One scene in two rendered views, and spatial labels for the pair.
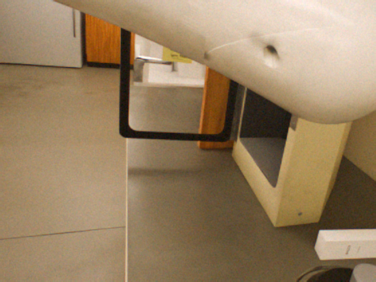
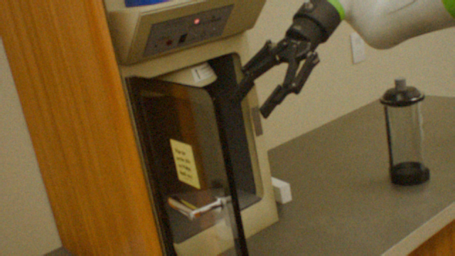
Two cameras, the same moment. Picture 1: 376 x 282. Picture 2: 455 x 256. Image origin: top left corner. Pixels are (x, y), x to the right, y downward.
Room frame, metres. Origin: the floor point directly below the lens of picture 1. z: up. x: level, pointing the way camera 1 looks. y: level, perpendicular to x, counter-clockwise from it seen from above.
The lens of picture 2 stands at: (0.94, 1.08, 1.56)
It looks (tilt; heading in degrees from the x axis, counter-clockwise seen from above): 16 degrees down; 256
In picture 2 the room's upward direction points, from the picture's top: 11 degrees counter-clockwise
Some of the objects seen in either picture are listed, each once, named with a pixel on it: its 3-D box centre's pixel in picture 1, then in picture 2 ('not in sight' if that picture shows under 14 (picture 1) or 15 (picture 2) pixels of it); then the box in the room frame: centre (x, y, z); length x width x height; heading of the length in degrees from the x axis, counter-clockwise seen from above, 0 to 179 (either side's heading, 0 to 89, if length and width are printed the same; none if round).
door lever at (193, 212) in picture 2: not in sight; (193, 204); (0.81, 0.25, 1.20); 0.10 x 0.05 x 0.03; 105
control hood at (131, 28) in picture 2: not in sight; (200, 20); (0.68, 0.01, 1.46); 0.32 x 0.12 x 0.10; 22
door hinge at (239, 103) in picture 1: (242, 76); (153, 171); (0.84, 0.02, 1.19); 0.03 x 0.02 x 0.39; 22
